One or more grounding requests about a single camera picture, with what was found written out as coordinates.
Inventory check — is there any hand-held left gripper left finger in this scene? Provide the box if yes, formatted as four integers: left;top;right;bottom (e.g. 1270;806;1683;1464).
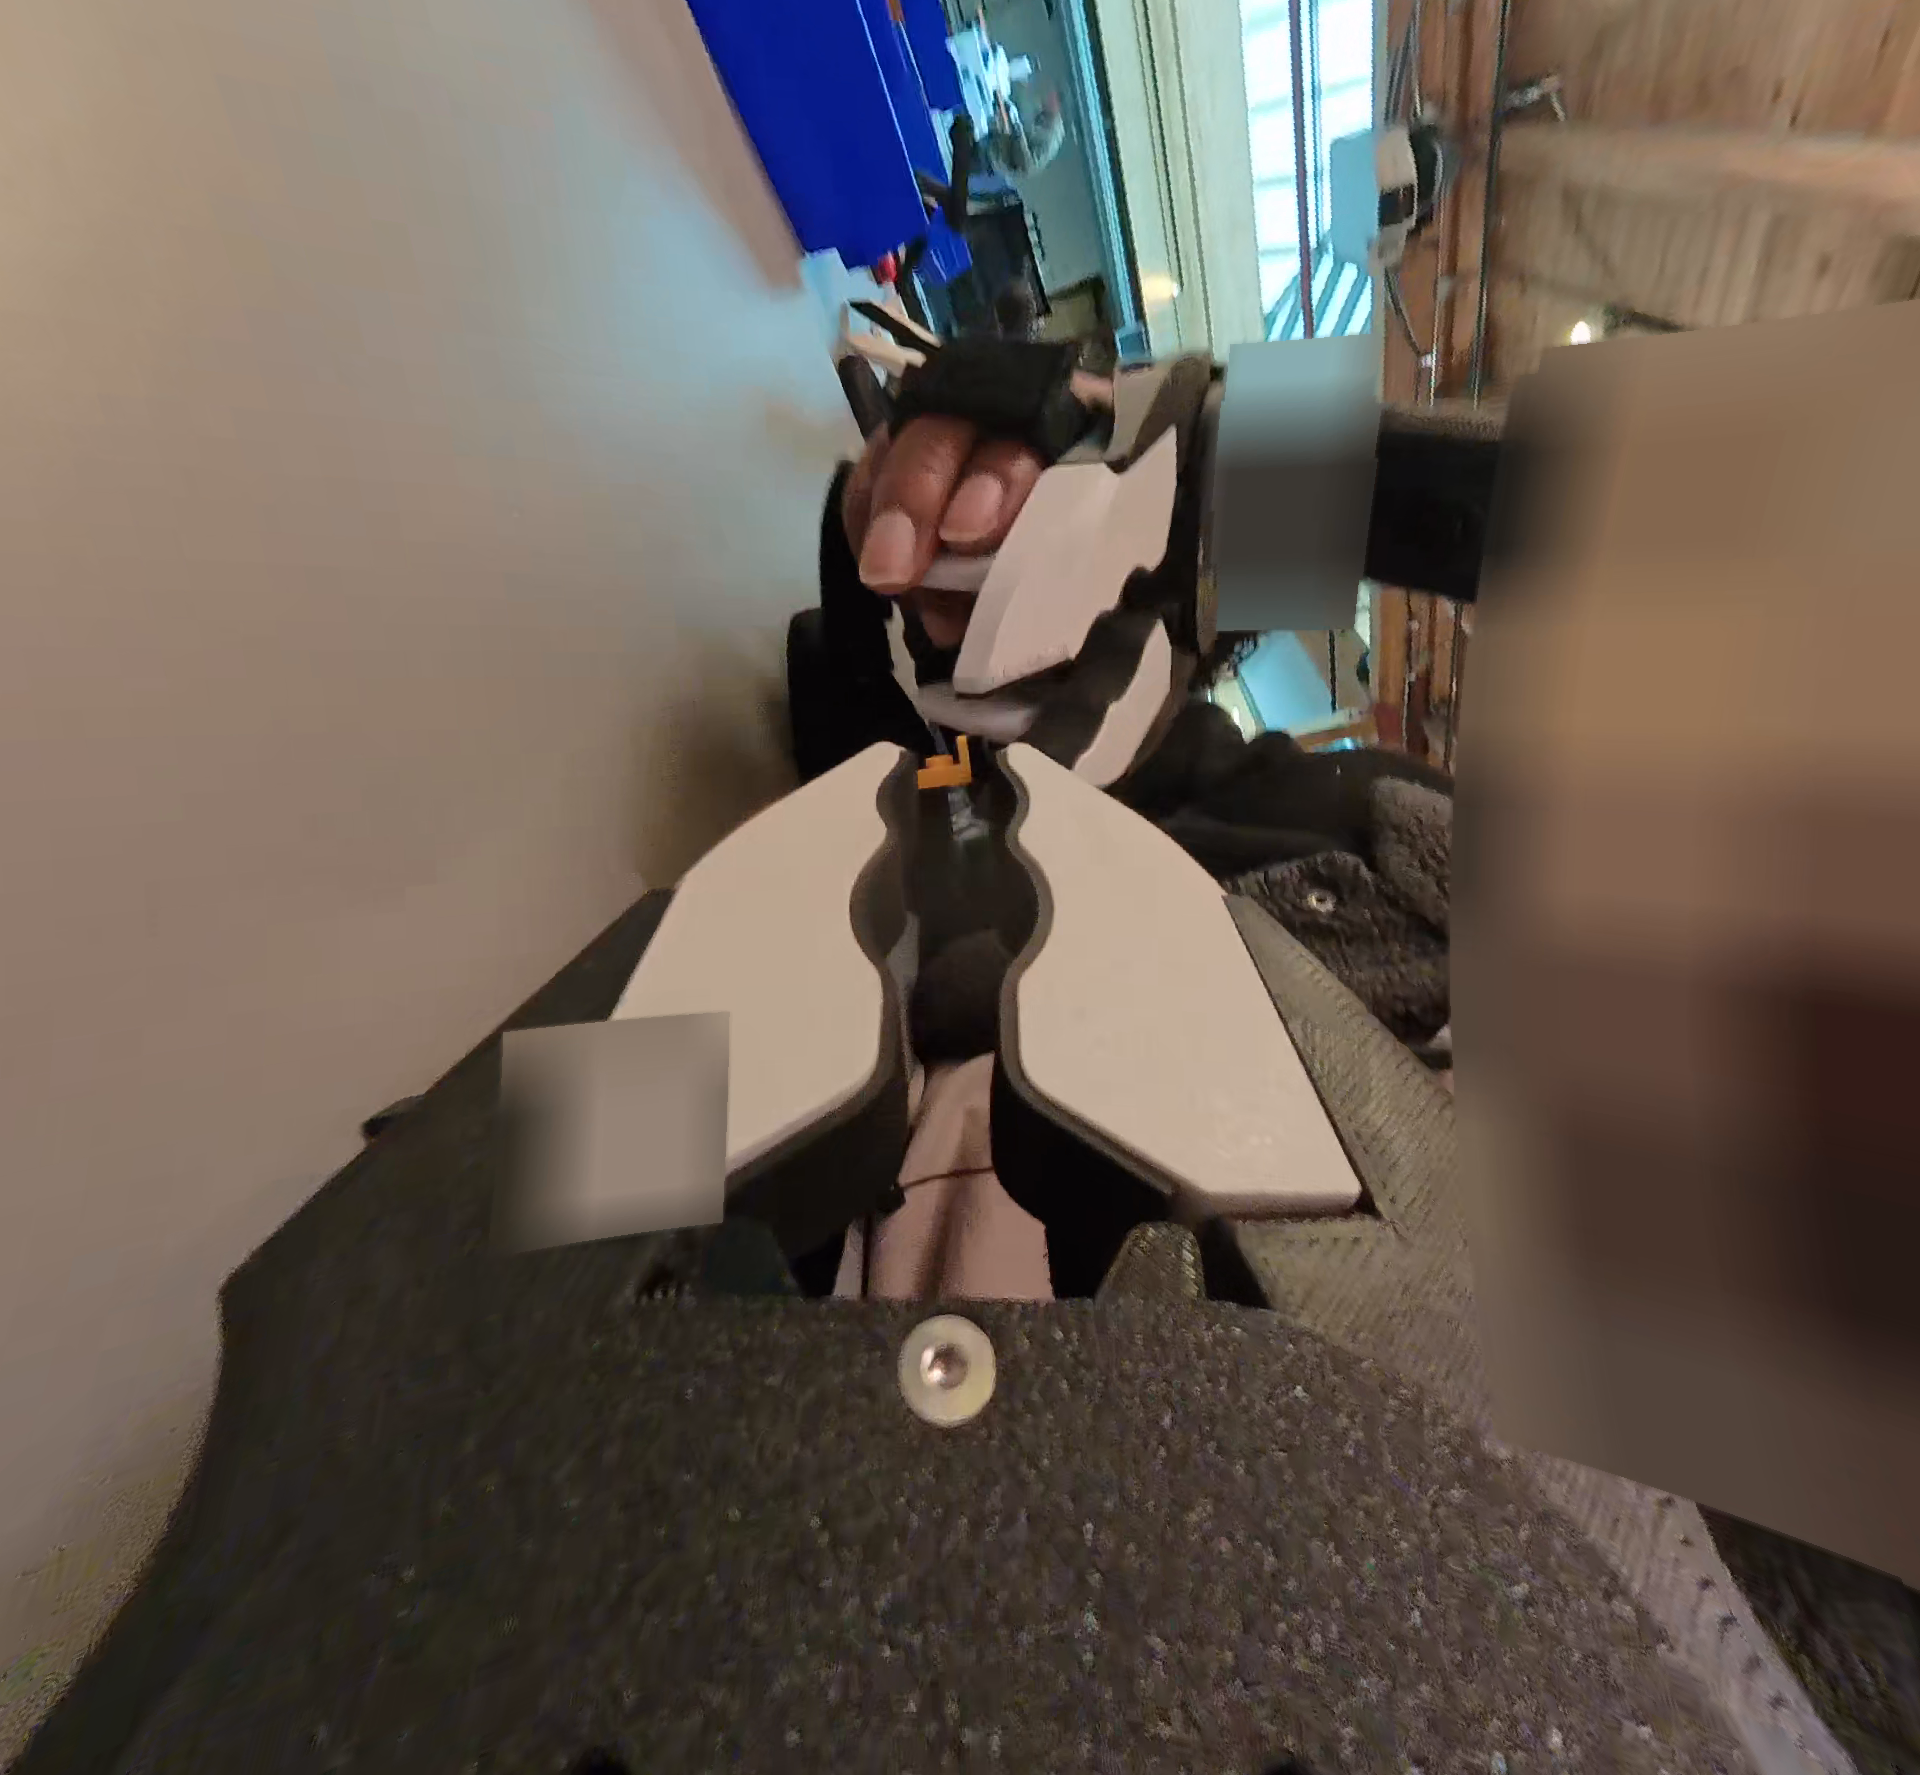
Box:
616;750;922;1294

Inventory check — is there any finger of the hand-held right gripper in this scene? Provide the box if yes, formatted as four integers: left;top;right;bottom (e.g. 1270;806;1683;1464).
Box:
950;431;1183;691
1049;636;1183;796

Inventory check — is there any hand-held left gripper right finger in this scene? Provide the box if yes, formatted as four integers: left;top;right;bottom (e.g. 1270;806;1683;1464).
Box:
987;750;1363;1294

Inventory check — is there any person's right hand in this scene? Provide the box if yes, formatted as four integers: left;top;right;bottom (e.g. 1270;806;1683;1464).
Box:
849;412;1049;591

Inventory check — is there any black white handheld device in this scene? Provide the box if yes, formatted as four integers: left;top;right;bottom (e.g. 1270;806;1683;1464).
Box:
827;289;936;440

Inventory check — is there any blue plastic bin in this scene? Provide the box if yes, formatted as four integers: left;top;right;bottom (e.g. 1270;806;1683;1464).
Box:
897;0;981;289
632;0;926;252

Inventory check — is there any black wired earphone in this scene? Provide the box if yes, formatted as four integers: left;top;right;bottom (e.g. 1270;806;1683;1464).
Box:
897;936;1015;1192

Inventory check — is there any white wall box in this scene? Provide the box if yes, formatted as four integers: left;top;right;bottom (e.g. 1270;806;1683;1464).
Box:
1328;112;1462;265

